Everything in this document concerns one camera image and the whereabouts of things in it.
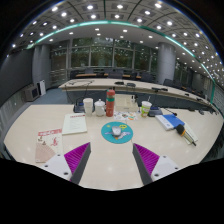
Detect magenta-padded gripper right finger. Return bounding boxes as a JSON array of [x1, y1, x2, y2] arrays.
[[131, 142, 182, 187]]

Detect red bottle with green band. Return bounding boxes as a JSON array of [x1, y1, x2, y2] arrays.
[[105, 88, 117, 118]]

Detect green printed paper cup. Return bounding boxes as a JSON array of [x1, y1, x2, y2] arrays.
[[140, 100, 153, 118]]

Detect white booklet with red heading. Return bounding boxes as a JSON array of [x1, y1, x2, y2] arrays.
[[61, 112, 89, 136]]

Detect round teal cartoon mouse pad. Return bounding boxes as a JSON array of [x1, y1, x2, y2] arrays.
[[100, 121, 135, 145]]

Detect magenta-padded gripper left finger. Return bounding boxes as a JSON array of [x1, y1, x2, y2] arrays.
[[41, 141, 92, 186]]

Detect dark office chairs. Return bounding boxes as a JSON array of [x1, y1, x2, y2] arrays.
[[69, 67, 203, 95]]

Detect white standing panel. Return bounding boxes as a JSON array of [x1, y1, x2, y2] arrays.
[[38, 79, 47, 97]]

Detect colourful sticker sheet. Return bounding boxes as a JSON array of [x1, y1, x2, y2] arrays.
[[113, 111, 139, 122]]

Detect silver computer mouse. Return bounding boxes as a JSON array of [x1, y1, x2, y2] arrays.
[[111, 125, 123, 138]]

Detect cream cardboard box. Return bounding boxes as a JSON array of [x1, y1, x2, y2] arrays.
[[114, 94, 140, 113]]

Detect ceiling lights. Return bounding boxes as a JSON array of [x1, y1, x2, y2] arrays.
[[11, 1, 224, 88]]

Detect blue and white book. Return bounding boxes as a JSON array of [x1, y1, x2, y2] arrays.
[[154, 114, 186, 132]]

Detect stacked white paper cups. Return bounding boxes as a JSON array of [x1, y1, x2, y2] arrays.
[[82, 97, 95, 117]]

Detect long beige conference desk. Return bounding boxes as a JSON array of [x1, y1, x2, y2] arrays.
[[58, 77, 213, 108]]

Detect white lidded mug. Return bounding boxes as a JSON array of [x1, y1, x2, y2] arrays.
[[93, 98, 107, 118]]

